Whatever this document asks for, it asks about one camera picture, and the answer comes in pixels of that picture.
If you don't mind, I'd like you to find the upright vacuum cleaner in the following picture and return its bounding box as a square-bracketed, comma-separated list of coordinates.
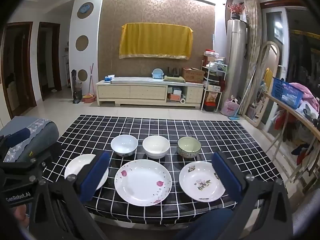
[72, 69, 83, 104]

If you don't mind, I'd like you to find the black checked tablecloth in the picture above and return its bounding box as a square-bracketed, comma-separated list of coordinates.
[41, 114, 288, 227]

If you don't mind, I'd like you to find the white shelf rack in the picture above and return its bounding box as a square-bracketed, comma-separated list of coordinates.
[201, 50, 228, 112]

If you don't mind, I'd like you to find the arched wooden mirror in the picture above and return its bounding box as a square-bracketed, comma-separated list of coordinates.
[241, 41, 280, 128]

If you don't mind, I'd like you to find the black router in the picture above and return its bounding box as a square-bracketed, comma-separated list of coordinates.
[165, 67, 181, 78]

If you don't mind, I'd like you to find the brown wooden door frame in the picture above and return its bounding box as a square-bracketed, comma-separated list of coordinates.
[37, 22, 62, 101]
[0, 21, 37, 120]

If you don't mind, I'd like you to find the round wall disc blue plate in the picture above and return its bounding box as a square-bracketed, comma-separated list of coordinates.
[77, 2, 94, 19]

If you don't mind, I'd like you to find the pink bag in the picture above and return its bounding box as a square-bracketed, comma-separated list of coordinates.
[223, 97, 240, 117]

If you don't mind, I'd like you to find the yellow hanging cloth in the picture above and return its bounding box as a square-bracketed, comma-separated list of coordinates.
[119, 22, 194, 61]

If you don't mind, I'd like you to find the large pink petal plate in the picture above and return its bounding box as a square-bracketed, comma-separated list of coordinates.
[114, 159, 172, 207]

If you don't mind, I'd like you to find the beige patterned curtain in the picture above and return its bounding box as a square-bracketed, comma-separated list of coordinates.
[244, 0, 263, 105]

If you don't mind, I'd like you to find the wooden folding table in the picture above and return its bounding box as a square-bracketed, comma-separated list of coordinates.
[261, 90, 320, 188]

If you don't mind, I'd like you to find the patterned green bowl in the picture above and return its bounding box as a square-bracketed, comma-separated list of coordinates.
[177, 136, 202, 158]

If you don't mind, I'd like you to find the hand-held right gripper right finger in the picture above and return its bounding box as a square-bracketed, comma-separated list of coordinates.
[211, 151, 294, 240]

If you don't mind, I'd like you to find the grey lace-covered seat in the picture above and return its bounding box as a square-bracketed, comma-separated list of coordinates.
[0, 118, 60, 164]

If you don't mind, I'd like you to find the beige low cabinet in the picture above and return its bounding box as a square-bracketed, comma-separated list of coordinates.
[96, 77, 205, 108]

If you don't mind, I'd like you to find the pink clothes pile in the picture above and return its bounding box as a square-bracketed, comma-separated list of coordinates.
[295, 82, 320, 112]

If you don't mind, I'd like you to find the red flower vase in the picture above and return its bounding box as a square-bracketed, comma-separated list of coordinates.
[229, 2, 245, 20]

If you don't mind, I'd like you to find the pink broom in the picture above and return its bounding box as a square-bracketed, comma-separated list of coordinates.
[86, 63, 97, 99]

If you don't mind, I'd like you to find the blue plastic basket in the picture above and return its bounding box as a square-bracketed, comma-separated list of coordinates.
[271, 77, 305, 110]

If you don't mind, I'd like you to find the person's left hand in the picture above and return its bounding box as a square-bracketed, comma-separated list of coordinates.
[9, 202, 32, 232]

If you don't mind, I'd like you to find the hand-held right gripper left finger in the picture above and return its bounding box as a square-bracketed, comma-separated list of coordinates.
[29, 151, 112, 240]

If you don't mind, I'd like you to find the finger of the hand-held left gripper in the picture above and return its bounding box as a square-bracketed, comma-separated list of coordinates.
[25, 142, 62, 180]
[0, 127, 30, 155]

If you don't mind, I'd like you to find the plain white bowl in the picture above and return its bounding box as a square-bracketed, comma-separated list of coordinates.
[142, 135, 170, 159]

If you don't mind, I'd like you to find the purple floral white plate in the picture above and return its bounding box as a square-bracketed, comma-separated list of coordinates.
[179, 161, 227, 203]

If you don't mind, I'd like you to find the small plain white plate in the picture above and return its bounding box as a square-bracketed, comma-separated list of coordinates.
[64, 154, 109, 191]

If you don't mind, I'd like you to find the silver tower air conditioner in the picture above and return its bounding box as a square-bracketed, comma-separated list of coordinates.
[223, 19, 248, 105]

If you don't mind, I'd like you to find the brown cardboard box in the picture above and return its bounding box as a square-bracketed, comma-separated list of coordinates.
[182, 67, 205, 84]

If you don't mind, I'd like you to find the bluish white bowl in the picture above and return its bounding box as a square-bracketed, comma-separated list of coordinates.
[111, 134, 138, 157]

